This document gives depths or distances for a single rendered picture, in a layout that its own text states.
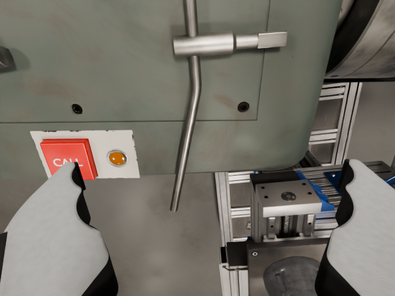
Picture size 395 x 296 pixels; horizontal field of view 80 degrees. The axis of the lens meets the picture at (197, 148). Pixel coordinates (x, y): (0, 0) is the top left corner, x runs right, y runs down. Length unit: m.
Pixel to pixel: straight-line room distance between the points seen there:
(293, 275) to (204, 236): 1.77
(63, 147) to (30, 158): 0.06
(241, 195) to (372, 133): 1.03
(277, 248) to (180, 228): 1.72
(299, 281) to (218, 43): 0.53
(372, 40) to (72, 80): 0.37
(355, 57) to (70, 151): 0.40
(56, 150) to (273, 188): 0.49
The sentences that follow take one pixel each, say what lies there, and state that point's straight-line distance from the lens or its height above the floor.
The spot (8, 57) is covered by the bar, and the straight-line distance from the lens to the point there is 0.35.
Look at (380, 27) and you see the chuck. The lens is 0.38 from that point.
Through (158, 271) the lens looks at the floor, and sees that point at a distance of 2.82.
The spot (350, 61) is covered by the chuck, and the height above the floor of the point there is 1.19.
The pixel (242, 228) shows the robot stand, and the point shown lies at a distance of 2.00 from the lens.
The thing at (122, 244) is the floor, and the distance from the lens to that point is 2.56.
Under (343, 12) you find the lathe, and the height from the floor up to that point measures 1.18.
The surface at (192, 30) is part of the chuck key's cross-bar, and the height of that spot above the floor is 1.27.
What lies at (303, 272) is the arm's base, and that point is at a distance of 0.65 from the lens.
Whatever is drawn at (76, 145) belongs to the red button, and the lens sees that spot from 0.34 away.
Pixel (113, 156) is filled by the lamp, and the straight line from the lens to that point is 0.34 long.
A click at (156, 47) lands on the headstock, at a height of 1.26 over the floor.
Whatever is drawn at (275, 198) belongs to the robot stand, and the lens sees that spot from 0.62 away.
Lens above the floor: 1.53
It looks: 61 degrees down
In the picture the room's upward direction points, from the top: 179 degrees counter-clockwise
